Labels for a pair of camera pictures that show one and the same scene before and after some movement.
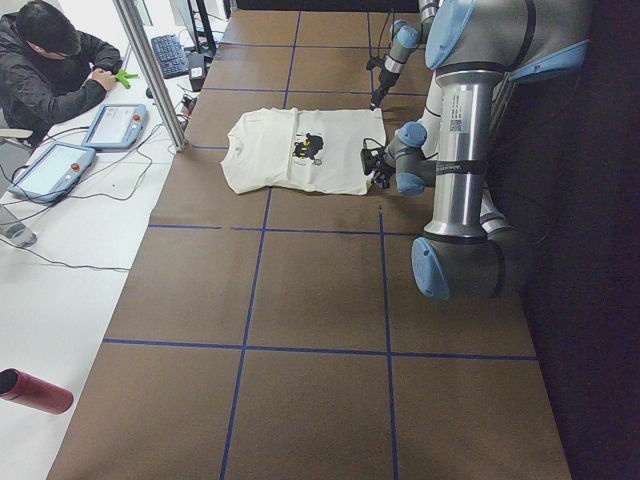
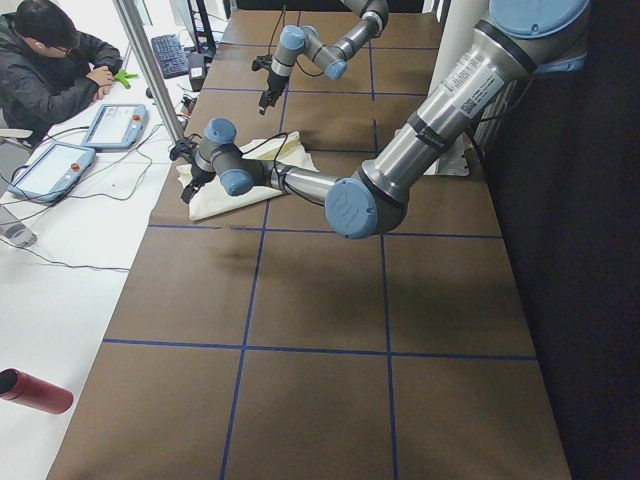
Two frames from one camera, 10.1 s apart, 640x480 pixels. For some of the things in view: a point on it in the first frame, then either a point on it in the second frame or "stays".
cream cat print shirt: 320,150 to 206,196
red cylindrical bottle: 22,388 stays
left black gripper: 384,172 to 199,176
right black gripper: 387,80 to 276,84
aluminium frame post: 133,25 stays
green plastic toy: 123,76 stays
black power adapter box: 197,70 stays
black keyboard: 170,55 stays
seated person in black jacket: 51,72 stays
